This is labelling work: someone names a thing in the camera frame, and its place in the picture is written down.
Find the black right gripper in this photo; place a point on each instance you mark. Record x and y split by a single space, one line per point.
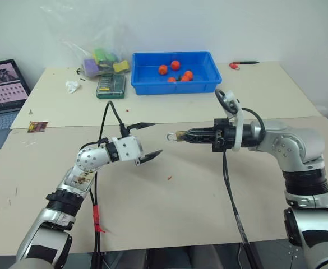
222 137

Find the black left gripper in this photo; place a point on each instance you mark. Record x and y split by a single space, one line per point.
138 162

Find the brass padlock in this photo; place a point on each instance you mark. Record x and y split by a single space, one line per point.
179 136

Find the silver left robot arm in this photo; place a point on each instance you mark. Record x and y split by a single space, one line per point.
89 158

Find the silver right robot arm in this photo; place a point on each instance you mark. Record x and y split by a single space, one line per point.
292 145

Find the blue plastic bin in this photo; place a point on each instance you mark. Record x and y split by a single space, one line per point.
158 85

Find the small orange fruit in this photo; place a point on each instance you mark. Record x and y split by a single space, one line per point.
171 79
163 69
175 65
184 78
188 74

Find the green screwdriver bit case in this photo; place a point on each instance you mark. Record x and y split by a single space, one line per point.
111 87

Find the yellow block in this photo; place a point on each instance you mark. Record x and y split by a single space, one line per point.
120 66

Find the black and red pen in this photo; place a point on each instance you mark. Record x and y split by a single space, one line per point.
249 62

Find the crumpled white paper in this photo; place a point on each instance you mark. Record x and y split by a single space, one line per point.
72 86

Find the purple block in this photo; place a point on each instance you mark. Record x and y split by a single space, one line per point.
90 66

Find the green block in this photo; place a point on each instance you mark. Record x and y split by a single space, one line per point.
99 54

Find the small red printed packet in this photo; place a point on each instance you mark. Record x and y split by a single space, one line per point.
37 126

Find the clear plastic bag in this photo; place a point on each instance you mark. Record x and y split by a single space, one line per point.
76 33

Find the grey laptop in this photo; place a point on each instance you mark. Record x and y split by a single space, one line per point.
1 84

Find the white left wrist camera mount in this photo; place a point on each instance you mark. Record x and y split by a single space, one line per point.
127 148

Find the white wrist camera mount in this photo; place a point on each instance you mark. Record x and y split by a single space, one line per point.
127 148
239 131

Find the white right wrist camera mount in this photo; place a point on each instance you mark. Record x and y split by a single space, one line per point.
239 131

